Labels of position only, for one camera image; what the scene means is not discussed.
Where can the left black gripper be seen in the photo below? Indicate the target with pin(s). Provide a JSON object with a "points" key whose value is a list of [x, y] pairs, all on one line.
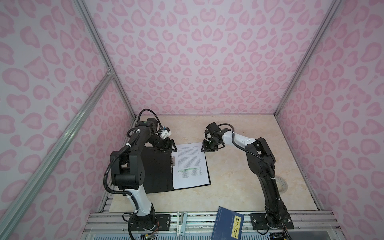
{"points": [[168, 146]]}

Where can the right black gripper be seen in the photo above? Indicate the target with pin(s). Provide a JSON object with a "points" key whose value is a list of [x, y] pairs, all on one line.
{"points": [[205, 147]]}

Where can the white black file folder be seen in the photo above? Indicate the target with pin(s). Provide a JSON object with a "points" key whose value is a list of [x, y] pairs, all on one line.
{"points": [[158, 171]]}

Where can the printed paper sheet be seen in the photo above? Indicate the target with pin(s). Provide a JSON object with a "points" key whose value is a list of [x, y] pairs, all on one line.
{"points": [[192, 170]]}

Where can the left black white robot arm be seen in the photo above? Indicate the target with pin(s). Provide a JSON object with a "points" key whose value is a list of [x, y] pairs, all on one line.
{"points": [[118, 171]]}

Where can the metal folder clip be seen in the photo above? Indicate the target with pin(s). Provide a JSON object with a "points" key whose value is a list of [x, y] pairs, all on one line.
{"points": [[174, 164]]}

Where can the clear tape roll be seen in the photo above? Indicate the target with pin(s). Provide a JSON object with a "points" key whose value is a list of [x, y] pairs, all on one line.
{"points": [[281, 184]]}

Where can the blue book yellow label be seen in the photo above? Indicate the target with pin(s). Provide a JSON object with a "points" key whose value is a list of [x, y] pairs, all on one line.
{"points": [[228, 225]]}

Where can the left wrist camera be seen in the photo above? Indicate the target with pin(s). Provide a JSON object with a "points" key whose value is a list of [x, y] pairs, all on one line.
{"points": [[164, 133]]}

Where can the left aluminium corner post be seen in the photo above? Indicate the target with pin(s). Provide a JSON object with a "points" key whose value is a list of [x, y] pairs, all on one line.
{"points": [[96, 37]]}

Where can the aluminium corner post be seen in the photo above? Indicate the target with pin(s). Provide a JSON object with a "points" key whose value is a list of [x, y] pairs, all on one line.
{"points": [[330, 15], [96, 37]]}

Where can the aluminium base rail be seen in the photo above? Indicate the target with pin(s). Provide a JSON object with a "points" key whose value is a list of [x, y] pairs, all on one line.
{"points": [[308, 225]]}

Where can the right aluminium corner post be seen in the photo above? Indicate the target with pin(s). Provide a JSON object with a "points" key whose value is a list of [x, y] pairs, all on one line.
{"points": [[330, 15]]}

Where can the aluminium diagonal frame bar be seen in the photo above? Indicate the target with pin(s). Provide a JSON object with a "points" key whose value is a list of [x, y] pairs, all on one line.
{"points": [[21, 204]]}

